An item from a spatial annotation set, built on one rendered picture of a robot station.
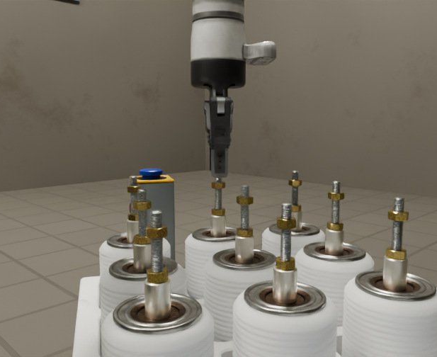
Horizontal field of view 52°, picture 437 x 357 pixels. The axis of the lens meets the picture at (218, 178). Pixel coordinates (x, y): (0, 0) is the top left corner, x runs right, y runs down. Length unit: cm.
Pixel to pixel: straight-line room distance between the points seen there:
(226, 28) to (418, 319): 40
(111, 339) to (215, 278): 17
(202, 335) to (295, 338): 8
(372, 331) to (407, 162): 228
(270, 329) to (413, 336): 14
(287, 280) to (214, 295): 13
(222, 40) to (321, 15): 246
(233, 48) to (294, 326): 36
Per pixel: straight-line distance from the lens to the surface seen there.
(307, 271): 55
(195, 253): 61
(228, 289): 50
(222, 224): 63
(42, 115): 294
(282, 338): 39
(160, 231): 37
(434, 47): 268
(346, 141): 287
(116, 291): 48
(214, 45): 59
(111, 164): 317
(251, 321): 40
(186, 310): 40
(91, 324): 56
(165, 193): 76
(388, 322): 45
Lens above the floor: 42
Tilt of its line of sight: 8 degrees down
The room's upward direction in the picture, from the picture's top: straight up
